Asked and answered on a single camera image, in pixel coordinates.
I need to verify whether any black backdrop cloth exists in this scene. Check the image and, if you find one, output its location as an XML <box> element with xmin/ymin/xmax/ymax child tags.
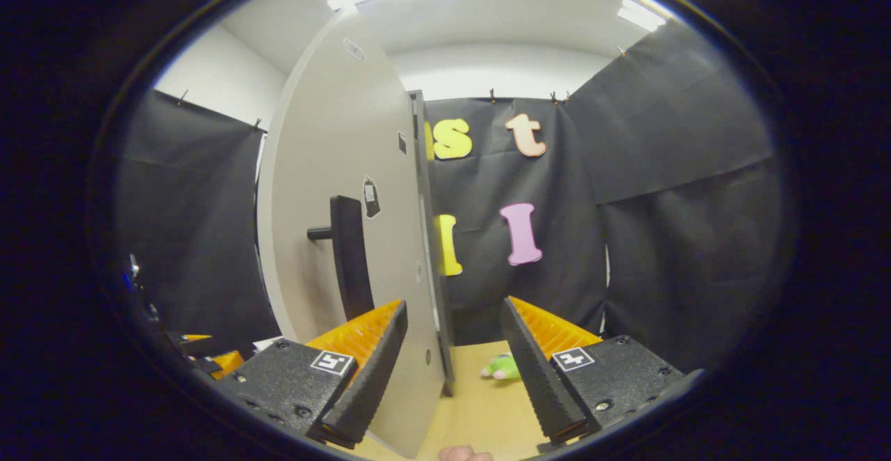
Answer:
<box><xmin>115</xmin><ymin>22</ymin><xmax>787</xmax><ymax>375</ymax></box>

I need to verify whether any black cabinet door handle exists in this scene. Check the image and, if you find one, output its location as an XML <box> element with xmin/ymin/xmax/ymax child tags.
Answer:
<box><xmin>307</xmin><ymin>196</ymin><xmax>377</xmax><ymax>322</ymax></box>

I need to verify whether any beige cabinet door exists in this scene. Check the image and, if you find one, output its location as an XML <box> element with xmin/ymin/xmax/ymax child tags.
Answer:
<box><xmin>256</xmin><ymin>8</ymin><xmax>446</xmax><ymax>459</ymax></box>

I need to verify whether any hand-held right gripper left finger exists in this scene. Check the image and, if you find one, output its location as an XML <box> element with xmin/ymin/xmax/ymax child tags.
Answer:
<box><xmin>207</xmin><ymin>299</ymin><xmax>410</xmax><ymax>449</ymax></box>

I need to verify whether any small ceiling light panel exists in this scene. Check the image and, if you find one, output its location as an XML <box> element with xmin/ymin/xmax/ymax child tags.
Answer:
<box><xmin>616</xmin><ymin>0</ymin><xmax>669</xmax><ymax>33</ymax></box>

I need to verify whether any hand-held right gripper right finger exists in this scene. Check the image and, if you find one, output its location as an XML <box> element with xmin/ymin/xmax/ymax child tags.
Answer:
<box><xmin>501</xmin><ymin>297</ymin><xmax>688</xmax><ymax>446</ymax></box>

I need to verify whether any dark grey cabinet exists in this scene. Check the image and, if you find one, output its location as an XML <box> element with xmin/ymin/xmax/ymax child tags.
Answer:
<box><xmin>409</xmin><ymin>90</ymin><xmax>457</xmax><ymax>398</ymax></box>

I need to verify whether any green plush toy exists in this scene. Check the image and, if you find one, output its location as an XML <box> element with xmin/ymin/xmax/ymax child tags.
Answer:
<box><xmin>480</xmin><ymin>353</ymin><xmax>522</xmax><ymax>381</ymax></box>

